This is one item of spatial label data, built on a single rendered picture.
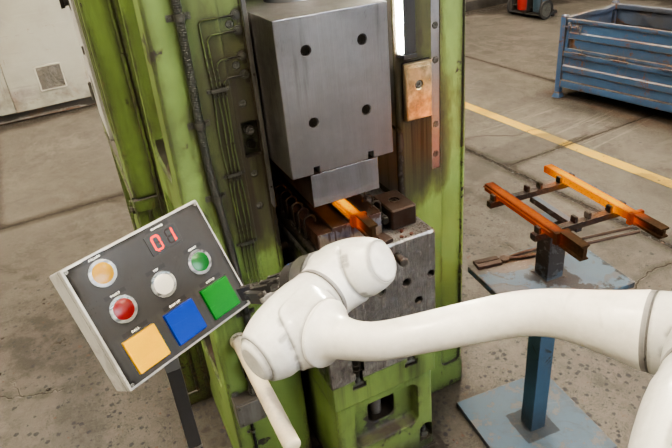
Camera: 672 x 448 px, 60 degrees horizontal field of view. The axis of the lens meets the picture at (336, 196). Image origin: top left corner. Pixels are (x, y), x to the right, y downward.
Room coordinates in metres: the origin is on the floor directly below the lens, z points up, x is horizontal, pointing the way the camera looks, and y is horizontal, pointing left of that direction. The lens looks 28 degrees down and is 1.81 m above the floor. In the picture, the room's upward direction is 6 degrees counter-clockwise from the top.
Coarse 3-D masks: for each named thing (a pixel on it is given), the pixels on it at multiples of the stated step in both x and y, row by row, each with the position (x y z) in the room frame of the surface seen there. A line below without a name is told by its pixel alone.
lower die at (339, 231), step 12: (288, 192) 1.64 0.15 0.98; (288, 204) 1.56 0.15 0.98; (360, 204) 1.49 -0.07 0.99; (300, 216) 1.48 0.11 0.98; (324, 216) 1.45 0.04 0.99; (336, 216) 1.44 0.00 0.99; (348, 216) 1.41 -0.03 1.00; (372, 216) 1.43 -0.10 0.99; (312, 228) 1.40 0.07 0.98; (324, 228) 1.40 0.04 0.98; (336, 228) 1.38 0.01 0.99; (348, 228) 1.40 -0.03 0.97; (312, 240) 1.40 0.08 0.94; (324, 240) 1.36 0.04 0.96; (336, 240) 1.38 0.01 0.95
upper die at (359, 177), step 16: (368, 160) 1.43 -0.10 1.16; (288, 176) 1.52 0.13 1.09; (320, 176) 1.37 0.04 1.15; (336, 176) 1.39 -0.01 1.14; (352, 176) 1.41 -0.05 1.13; (368, 176) 1.42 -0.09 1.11; (304, 192) 1.41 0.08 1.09; (320, 192) 1.37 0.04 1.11; (336, 192) 1.38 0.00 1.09; (352, 192) 1.40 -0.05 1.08
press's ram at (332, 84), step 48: (336, 0) 1.52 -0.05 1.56; (384, 0) 1.46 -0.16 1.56; (288, 48) 1.35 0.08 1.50; (336, 48) 1.40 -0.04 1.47; (384, 48) 1.45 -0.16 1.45; (288, 96) 1.34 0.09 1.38; (336, 96) 1.39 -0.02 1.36; (384, 96) 1.45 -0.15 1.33; (288, 144) 1.34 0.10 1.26; (336, 144) 1.39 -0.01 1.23; (384, 144) 1.45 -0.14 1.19
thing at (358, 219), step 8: (344, 200) 1.50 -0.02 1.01; (344, 208) 1.45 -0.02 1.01; (352, 208) 1.44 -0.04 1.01; (352, 216) 1.39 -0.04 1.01; (360, 216) 1.38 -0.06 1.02; (368, 216) 1.37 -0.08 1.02; (352, 224) 1.39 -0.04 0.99; (360, 224) 1.38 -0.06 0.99; (368, 224) 1.33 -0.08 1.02; (376, 224) 1.33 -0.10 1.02; (368, 232) 1.34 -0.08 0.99
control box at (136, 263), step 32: (160, 224) 1.13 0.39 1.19; (192, 224) 1.17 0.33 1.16; (96, 256) 1.01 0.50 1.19; (128, 256) 1.05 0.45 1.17; (160, 256) 1.08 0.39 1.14; (224, 256) 1.16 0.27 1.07; (64, 288) 0.96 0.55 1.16; (96, 288) 0.97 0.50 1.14; (128, 288) 1.00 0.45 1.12; (192, 288) 1.07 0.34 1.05; (96, 320) 0.93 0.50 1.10; (128, 320) 0.96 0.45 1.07; (160, 320) 0.99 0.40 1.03; (224, 320) 1.06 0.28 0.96; (96, 352) 0.93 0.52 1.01; (128, 384) 0.88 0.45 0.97
